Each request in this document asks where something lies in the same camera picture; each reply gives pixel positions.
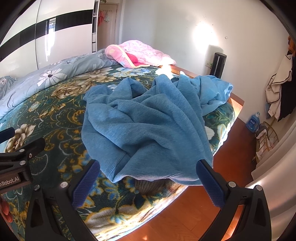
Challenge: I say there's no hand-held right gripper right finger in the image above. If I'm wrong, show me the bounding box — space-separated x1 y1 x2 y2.
196 159 272 241

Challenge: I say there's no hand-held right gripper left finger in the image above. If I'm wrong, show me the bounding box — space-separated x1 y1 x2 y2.
25 159 101 241

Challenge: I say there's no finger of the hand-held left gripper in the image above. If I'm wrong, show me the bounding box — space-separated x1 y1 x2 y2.
0 138 46 168
0 127 16 145

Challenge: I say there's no blue sweater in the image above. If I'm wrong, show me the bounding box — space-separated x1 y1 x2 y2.
81 74 233 186

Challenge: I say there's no person's left hand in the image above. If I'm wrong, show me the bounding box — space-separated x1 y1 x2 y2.
0 196 10 217

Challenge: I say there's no green floral bed blanket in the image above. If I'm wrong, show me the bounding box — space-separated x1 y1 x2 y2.
0 63 236 241

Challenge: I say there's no grey knitted cloth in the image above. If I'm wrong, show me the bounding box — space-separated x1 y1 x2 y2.
134 177 167 196

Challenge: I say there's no blue detergent bottle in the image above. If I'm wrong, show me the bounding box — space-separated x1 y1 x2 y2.
245 112 261 133

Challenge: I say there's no light blue floral duvet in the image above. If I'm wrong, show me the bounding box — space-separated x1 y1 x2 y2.
0 48 123 120

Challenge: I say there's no black hanging garment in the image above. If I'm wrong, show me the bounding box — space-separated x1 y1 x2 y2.
277 67 296 122

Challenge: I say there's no white wardrobe with black stripe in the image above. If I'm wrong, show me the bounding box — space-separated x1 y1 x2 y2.
0 0 101 77

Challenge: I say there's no black tower fan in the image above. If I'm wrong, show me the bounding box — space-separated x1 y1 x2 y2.
209 52 227 79

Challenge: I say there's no white garment with black trim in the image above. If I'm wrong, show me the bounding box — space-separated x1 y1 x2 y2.
265 54 294 120

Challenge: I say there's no white door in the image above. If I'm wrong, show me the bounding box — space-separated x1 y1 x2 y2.
99 3 119 49

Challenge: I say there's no pink quilt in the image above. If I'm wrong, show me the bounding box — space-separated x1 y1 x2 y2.
105 40 177 69

